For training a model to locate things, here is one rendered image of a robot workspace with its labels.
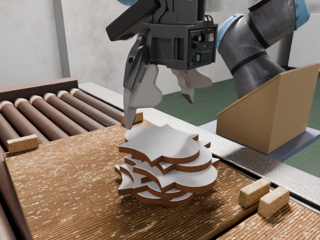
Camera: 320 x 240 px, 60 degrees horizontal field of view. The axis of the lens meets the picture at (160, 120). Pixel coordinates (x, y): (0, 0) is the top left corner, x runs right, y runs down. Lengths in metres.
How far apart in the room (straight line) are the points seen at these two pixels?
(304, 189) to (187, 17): 0.38
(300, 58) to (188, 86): 5.87
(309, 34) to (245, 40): 5.39
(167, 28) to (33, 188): 0.35
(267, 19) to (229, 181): 0.48
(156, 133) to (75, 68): 2.66
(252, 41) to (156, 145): 0.50
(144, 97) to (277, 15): 0.55
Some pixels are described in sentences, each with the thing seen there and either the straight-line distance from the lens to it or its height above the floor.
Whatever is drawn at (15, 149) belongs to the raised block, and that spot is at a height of 0.95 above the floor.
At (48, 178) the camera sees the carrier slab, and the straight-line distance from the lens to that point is 0.55.
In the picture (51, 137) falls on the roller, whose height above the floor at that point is 0.91.
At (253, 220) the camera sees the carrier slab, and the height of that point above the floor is 0.94.
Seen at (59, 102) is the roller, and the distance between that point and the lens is 1.01.
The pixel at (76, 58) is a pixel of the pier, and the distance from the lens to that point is 3.09.
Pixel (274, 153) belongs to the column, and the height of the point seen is 0.87.
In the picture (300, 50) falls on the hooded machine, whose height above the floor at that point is 0.43.
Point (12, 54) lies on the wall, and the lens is 3.14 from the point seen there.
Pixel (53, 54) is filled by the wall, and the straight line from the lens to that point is 3.25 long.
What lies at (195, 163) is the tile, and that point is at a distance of 0.42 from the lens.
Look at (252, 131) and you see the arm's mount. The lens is 0.77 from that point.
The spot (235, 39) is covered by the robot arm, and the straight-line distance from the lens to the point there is 0.85.
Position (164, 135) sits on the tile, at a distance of 0.47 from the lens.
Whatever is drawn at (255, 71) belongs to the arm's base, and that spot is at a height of 1.06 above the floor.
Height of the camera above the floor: 1.22
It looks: 22 degrees down
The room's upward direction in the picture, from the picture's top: straight up
